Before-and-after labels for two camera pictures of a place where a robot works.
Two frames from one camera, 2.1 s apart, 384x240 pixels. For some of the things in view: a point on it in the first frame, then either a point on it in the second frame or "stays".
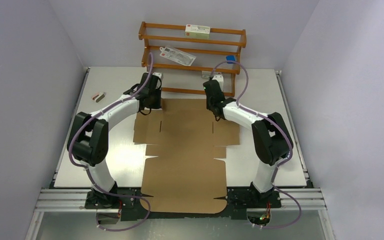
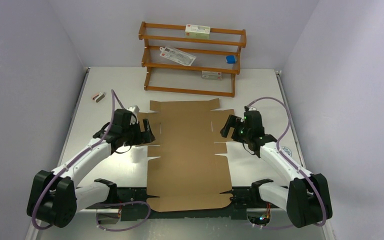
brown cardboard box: (186, 176) stays
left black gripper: (158, 104) to (143, 137)
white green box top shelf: (197, 31) stays
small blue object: (230, 58) stays
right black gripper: (207, 104) to (230, 122)
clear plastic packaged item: (177, 55) stays
